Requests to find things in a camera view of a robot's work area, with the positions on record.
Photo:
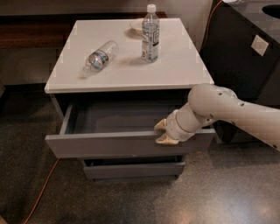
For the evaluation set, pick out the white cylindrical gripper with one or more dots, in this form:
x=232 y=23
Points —
x=174 y=127

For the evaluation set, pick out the grey top drawer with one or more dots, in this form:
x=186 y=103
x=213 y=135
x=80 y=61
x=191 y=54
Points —
x=122 y=130

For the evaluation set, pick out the grey drawer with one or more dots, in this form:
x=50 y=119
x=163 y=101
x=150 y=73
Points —
x=134 y=167
x=122 y=130

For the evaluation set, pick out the clear water bottle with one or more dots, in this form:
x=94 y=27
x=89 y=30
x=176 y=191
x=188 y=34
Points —
x=150 y=34
x=101 y=57

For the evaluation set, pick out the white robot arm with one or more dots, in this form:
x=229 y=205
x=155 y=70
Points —
x=207 y=104

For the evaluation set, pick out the grey bottom drawer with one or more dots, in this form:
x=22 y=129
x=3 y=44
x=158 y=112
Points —
x=134 y=167

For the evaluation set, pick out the grey drawer cabinet white top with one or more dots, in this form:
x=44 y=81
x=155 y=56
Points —
x=127 y=78

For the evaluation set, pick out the standing clear water bottle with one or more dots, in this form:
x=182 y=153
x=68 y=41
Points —
x=150 y=34

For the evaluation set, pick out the black cabinet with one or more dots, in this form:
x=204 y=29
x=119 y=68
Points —
x=233 y=63

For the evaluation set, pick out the small white bowl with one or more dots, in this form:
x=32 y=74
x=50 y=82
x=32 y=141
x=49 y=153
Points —
x=136 y=26

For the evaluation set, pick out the dark wooden bench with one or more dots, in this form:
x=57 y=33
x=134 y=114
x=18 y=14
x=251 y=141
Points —
x=32 y=31

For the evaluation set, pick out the white wall plate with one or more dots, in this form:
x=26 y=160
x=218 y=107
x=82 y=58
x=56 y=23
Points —
x=259 y=45

